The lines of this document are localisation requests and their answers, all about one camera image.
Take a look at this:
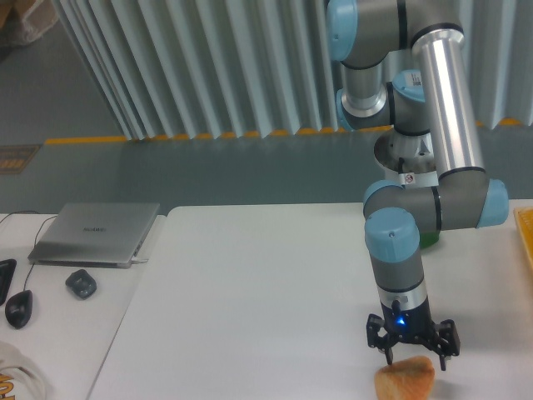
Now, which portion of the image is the yellow plastic basket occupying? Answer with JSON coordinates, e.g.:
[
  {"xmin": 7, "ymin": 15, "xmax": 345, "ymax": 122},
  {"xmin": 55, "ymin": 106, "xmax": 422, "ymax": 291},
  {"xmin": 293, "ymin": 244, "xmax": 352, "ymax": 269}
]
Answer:
[{"xmin": 513, "ymin": 207, "xmax": 533, "ymax": 268}]

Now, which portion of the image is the black computer mouse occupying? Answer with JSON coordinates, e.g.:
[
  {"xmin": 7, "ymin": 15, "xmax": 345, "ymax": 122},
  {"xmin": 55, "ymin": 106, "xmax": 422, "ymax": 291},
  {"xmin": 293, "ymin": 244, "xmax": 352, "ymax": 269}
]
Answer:
[{"xmin": 5, "ymin": 290, "xmax": 33, "ymax": 329}]

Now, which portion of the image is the clear bag with items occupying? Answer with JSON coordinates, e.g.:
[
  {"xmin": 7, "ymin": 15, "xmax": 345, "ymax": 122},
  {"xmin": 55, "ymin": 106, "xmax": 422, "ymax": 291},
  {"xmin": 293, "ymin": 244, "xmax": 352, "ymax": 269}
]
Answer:
[{"xmin": 1, "ymin": 0, "xmax": 58, "ymax": 48}]

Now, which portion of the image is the green bell pepper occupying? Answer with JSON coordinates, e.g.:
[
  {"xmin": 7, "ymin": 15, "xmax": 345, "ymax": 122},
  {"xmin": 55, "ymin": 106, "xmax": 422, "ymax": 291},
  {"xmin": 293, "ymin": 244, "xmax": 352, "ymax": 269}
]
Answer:
[{"xmin": 420, "ymin": 232, "xmax": 440, "ymax": 250}]

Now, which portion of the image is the white laptop plug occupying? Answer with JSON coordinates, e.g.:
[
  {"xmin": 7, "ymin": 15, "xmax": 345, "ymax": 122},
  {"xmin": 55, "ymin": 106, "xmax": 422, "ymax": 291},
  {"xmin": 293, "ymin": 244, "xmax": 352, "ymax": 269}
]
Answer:
[{"xmin": 131, "ymin": 257, "xmax": 148, "ymax": 264}]

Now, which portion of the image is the black mouse cable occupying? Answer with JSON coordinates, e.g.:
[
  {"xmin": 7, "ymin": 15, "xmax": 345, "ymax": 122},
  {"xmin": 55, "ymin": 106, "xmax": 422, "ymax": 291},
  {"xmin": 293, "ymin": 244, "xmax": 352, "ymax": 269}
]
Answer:
[{"xmin": 0, "ymin": 210, "xmax": 58, "ymax": 293}]

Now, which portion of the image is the brown floor sign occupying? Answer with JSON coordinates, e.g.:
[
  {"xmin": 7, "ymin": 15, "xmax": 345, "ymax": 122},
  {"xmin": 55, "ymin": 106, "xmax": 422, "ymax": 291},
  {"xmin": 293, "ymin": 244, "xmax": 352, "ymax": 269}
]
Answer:
[{"xmin": 0, "ymin": 144, "xmax": 42, "ymax": 175}]

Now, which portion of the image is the silver closed laptop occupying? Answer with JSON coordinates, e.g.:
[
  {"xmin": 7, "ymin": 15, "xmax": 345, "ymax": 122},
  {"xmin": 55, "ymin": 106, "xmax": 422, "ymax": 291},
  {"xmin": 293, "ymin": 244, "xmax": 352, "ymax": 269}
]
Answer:
[{"xmin": 28, "ymin": 202, "xmax": 160, "ymax": 268}]

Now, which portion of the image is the triangular orange bread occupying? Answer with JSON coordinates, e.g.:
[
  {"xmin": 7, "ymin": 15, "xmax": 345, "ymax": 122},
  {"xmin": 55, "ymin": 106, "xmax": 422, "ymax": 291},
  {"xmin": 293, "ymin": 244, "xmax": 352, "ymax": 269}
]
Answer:
[{"xmin": 374, "ymin": 356, "xmax": 435, "ymax": 399}]

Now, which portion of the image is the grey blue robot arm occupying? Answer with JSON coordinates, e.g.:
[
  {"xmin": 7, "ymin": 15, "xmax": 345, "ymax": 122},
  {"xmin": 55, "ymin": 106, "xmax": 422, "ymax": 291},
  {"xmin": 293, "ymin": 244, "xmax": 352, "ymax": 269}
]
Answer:
[{"xmin": 326, "ymin": 1, "xmax": 509, "ymax": 363}]

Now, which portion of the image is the white corrugated partition screen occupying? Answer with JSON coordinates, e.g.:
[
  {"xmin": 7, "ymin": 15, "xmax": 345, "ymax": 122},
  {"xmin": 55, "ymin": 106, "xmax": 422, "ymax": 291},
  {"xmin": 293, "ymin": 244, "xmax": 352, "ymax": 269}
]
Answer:
[{"xmin": 52, "ymin": 1, "xmax": 532, "ymax": 140}]

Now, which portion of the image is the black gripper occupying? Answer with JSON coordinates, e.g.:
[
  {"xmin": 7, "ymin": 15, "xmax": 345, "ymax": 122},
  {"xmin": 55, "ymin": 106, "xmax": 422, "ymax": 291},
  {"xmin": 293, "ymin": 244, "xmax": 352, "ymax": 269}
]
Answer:
[{"xmin": 366, "ymin": 299, "xmax": 461, "ymax": 371}]

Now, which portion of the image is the white yellow cloth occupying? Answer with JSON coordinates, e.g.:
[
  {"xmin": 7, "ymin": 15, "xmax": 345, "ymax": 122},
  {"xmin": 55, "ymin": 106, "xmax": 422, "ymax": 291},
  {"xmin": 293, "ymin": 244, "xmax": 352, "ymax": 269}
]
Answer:
[{"xmin": 1, "ymin": 342, "xmax": 48, "ymax": 400}]

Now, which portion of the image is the black keyboard corner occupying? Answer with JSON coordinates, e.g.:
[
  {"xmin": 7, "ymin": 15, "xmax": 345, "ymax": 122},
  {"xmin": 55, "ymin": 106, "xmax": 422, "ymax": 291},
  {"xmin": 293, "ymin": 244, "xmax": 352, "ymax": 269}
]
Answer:
[{"xmin": 0, "ymin": 258, "xmax": 17, "ymax": 305}]

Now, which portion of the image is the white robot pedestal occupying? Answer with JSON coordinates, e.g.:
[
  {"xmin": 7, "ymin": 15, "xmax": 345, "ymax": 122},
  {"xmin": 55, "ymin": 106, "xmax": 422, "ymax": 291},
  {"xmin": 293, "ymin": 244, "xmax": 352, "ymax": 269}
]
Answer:
[{"xmin": 374, "ymin": 128, "xmax": 438, "ymax": 188}]

